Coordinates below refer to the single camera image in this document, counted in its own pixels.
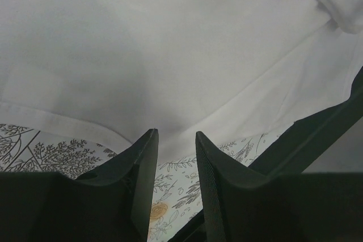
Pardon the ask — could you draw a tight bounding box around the white t shirt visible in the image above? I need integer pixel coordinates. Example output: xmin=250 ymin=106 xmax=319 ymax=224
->
xmin=1 ymin=0 xmax=362 ymax=162

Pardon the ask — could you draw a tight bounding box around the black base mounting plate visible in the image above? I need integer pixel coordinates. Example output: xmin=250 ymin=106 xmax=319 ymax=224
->
xmin=176 ymin=74 xmax=362 ymax=241

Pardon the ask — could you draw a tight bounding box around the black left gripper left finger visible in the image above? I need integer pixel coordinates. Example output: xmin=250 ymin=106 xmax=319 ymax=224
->
xmin=1 ymin=129 xmax=159 ymax=241

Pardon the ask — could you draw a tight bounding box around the floral patterned table mat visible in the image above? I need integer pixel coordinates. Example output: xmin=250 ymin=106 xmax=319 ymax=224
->
xmin=1 ymin=124 xmax=287 ymax=241

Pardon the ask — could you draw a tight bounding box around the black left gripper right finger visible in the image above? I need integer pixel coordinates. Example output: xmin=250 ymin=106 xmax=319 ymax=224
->
xmin=195 ymin=132 xmax=362 ymax=241

